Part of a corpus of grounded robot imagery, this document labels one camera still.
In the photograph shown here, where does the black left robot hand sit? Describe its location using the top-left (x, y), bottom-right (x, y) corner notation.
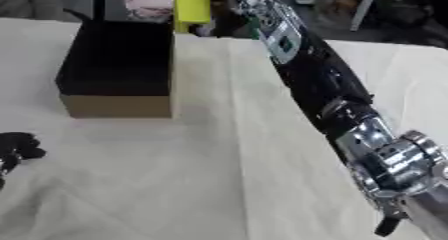
top-left (0, 131), bottom-right (49, 190)

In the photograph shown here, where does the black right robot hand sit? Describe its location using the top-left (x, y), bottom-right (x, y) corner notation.
top-left (194, 0), bottom-right (261, 39)

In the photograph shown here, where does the yellow block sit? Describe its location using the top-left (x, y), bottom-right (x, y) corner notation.
top-left (173, 0), bottom-right (214, 34)

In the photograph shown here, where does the cardboard box with black inside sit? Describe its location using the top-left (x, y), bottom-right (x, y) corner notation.
top-left (54, 19), bottom-right (182, 120)

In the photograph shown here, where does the pink soft bundle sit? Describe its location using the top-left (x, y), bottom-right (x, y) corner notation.
top-left (119, 0), bottom-right (177, 23)

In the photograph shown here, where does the white pole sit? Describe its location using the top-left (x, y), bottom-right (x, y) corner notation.
top-left (348, 0), bottom-right (385, 32)

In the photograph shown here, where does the dark bag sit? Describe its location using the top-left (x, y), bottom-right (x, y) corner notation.
top-left (374, 0), bottom-right (438, 27)

